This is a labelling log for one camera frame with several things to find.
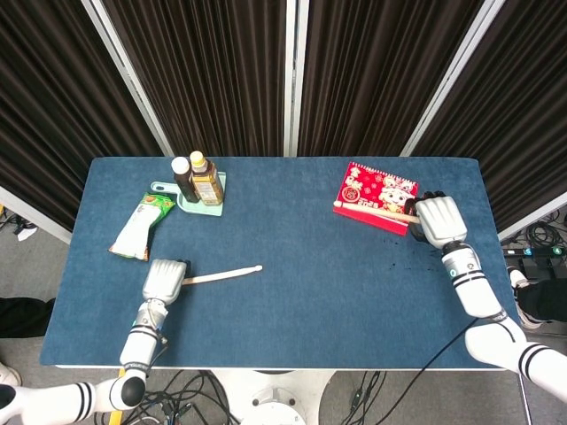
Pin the white partition frame post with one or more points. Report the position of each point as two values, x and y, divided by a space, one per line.
124 66
449 66
290 66

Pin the pale wooden drumstick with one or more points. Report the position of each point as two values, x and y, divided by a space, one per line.
221 274
376 211

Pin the green white snack bag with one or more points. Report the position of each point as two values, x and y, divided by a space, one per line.
137 230

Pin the dark brown pleated curtain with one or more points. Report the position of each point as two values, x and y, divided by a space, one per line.
522 88
212 66
44 88
376 66

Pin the blue fabric tablecloth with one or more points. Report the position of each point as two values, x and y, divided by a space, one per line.
283 310

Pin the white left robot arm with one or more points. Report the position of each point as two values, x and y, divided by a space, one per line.
137 350

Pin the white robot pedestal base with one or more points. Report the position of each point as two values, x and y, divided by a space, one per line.
274 398

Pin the red 2025 desk calendar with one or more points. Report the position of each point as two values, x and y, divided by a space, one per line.
367 186

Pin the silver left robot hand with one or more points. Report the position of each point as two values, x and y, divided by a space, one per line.
164 279

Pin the light green plastic dustpan tray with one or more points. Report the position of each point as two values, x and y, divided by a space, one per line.
195 210

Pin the white partition frame rail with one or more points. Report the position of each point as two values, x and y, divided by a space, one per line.
531 217
35 214

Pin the black power strip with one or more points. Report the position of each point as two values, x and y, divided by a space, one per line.
538 252

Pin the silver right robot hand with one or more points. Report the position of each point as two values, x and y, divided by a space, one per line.
440 217

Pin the tea bottle yellow cap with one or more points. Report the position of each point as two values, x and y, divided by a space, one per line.
206 183

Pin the black trouser leg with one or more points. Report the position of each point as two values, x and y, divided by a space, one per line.
22 316
547 301

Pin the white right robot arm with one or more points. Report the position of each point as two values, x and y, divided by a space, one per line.
469 283

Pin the dark drink bottle white cap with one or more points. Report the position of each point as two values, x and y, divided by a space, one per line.
184 181

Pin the white sneaker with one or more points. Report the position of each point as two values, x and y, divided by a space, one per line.
525 314
9 375

